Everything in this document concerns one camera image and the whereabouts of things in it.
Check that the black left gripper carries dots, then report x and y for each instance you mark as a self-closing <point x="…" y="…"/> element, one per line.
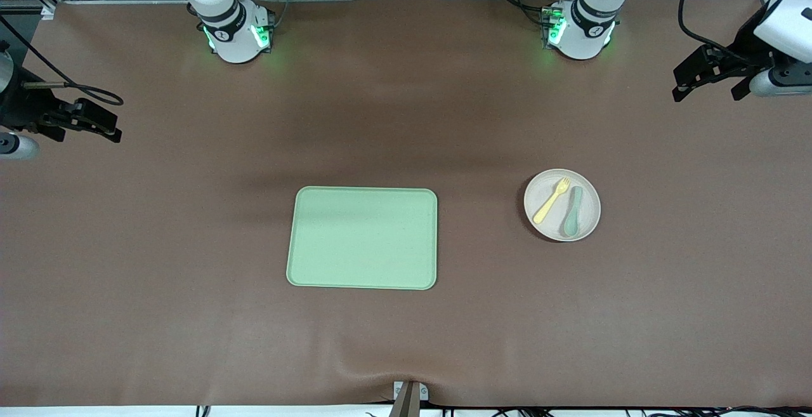
<point x="750" y="49"/>

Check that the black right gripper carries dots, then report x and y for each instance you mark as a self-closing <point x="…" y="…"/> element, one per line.
<point x="19" y="109"/>

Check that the beige round plate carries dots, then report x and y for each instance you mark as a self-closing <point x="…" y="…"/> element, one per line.
<point x="587" y="214"/>

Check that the yellow plastic fork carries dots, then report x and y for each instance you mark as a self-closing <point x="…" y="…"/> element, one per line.
<point x="550" y="202"/>

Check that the brown table cover mat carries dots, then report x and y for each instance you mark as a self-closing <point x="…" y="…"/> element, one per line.
<point x="190" y="226"/>

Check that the green plastic spoon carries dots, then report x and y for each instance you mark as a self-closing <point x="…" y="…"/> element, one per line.
<point x="573" y="214"/>

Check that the light green rectangular tray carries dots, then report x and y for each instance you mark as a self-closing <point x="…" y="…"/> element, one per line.
<point x="361" y="239"/>

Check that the grey metal table clamp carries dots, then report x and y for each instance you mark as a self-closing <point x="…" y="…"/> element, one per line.
<point x="409" y="398"/>

